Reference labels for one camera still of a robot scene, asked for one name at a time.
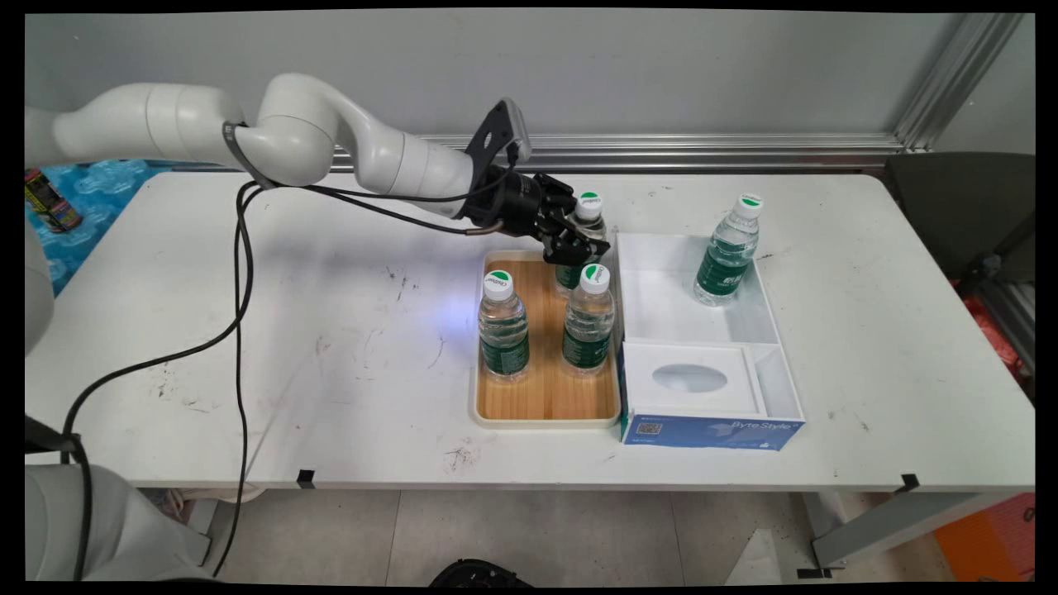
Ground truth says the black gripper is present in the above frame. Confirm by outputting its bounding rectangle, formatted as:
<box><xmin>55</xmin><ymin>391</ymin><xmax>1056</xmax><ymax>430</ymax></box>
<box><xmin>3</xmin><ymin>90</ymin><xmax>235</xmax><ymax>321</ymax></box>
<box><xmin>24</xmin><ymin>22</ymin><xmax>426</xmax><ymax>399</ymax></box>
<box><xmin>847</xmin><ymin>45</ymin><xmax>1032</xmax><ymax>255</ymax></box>
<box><xmin>465</xmin><ymin>167</ymin><xmax>613</xmax><ymax>268</ymax></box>

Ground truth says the green label water bottle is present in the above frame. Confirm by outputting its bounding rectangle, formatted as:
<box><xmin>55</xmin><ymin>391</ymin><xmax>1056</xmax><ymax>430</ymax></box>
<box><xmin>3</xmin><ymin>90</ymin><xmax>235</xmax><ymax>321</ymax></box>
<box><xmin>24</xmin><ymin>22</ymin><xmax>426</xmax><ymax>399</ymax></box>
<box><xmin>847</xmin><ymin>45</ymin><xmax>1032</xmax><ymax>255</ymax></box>
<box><xmin>554</xmin><ymin>192</ymin><xmax>609</xmax><ymax>298</ymax></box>
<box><xmin>693</xmin><ymin>193</ymin><xmax>764</xmax><ymax>308</ymax></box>
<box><xmin>562</xmin><ymin>264</ymin><xmax>617</xmax><ymax>378</ymax></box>
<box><xmin>477</xmin><ymin>270</ymin><xmax>531</xmax><ymax>383</ymax></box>

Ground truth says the bamboo tray with white rim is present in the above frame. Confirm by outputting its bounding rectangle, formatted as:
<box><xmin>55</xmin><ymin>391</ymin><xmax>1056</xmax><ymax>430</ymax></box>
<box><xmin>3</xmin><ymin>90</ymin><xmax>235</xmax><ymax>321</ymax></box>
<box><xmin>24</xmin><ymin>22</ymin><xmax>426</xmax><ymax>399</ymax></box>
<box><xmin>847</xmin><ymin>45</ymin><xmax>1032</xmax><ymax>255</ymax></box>
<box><xmin>471</xmin><ymin>250</ymin><xmax>622</xmax><ymax>431</ymax></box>

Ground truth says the white box with blue side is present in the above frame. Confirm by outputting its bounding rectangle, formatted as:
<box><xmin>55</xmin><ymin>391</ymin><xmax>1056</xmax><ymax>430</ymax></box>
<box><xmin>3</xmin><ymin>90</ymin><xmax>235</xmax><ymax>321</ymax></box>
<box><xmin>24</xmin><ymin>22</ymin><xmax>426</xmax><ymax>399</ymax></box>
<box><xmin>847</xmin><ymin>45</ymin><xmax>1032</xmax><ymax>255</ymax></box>
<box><xmin>613</xmin><ymin>233</ymin><xmax>807</xmax><ymax>452</ymax></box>

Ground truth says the black round object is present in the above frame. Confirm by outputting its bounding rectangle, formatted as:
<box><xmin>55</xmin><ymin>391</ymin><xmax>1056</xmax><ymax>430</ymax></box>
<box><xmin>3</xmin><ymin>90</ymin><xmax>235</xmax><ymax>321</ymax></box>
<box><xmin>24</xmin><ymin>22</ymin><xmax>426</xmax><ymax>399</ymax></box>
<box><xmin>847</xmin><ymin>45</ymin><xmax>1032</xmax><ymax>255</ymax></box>
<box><xmin>430</xmin><ymin>559</ymin><xmax>534</xmax><ymax>588</ymax></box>

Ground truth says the grey table leg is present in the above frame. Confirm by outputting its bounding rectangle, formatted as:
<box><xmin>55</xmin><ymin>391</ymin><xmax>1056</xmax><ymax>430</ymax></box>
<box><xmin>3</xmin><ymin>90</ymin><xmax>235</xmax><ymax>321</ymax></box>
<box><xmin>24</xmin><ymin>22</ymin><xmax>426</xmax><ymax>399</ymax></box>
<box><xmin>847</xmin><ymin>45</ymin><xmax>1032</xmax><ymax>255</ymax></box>
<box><xmin>798</xmin><ymin>492</ymin><xmax>1034</xmax><ymax>579</ymax></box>

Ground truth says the red bag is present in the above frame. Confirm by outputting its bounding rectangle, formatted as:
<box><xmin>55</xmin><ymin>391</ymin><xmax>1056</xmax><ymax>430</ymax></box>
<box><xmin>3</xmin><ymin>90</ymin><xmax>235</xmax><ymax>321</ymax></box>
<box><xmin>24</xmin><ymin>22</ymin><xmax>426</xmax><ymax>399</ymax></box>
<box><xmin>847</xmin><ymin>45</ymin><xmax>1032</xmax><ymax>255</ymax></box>
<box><xmin>959</xmin><ymin>285</ymin><xmax>1036</xmax><ymax>389</ymax></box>

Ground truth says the blue wrapped water bottle pack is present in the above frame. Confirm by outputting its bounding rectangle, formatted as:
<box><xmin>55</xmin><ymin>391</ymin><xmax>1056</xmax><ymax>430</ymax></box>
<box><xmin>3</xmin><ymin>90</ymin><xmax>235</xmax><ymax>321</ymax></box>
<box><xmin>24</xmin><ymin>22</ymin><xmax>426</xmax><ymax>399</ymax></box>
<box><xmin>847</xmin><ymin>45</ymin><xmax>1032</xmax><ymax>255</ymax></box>
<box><xmin>25</xmin><ymin>159</ymin><xmax>170</xmax><ymax>298</ymax></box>

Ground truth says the colourful striped can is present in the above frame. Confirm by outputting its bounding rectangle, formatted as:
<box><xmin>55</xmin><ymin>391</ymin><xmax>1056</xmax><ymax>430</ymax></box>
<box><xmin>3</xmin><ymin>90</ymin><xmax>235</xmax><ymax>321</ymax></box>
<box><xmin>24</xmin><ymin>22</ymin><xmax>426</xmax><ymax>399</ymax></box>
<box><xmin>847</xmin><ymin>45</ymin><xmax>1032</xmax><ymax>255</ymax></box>
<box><xmin>25</xmin><ymin>168</ymin><xmax>83</xmax><ymax>234</ymax></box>

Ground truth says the orange floor mat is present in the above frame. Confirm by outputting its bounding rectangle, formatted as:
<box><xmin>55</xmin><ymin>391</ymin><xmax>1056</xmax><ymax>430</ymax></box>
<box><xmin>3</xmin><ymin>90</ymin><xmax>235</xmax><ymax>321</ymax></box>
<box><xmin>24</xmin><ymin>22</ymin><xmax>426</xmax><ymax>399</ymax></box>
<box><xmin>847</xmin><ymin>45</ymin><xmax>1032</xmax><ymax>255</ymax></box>
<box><xmin>934</xmin><ymin>494</ymin><xmax>1036</xmax><ymax>582</ymax></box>

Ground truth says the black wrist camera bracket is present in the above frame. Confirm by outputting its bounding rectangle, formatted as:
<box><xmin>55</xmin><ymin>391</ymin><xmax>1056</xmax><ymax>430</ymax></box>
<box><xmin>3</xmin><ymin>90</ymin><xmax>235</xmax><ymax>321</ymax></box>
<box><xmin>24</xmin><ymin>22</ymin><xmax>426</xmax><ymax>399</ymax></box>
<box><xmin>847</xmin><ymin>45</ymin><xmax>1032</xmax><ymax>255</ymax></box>
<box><xmin>465</xmin><ymin>98</ymin><xmax>534</xmax><ymax>170</ymax></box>

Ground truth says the aluminium frame rail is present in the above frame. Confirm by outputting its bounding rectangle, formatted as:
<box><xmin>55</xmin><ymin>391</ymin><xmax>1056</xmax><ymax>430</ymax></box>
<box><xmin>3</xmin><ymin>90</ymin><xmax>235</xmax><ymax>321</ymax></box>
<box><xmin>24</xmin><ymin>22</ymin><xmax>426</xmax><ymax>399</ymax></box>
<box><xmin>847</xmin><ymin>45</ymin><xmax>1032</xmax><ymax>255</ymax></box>
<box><xmin>331</xmin><ymin>132</ymin><xmax>910</xmax><ymax>174</ymax></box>

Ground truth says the black camera cable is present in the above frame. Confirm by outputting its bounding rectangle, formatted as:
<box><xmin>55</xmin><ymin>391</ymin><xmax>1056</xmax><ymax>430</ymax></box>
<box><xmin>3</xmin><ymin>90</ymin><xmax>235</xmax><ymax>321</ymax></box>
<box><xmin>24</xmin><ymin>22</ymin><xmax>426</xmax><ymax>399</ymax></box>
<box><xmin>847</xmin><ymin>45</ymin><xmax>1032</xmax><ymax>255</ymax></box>
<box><xmin>62</xmin><ymin>140</ymin><xmax>520</xmax><ymax>583</ymax></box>

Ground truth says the aluminium frame post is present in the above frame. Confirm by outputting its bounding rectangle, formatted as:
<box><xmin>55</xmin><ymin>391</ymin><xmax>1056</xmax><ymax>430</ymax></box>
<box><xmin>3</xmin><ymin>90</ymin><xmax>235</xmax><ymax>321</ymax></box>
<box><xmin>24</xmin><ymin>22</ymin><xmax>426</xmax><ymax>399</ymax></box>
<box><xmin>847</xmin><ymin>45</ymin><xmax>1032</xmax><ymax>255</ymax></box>
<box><xmin>893</xmin><ymin>12</ymin><xmax>1026</xmax><ymax>154</ymax></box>

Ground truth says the black printed strap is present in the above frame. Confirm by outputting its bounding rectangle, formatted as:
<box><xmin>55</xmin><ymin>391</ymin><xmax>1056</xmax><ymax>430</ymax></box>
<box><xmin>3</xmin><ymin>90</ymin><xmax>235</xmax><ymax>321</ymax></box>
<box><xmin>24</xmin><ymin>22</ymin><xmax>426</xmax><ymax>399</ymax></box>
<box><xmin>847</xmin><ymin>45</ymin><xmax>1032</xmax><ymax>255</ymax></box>
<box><xmin>25</xmin><ymin>413</ymin><xmax>83</xmax><ymax>455</ymax></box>

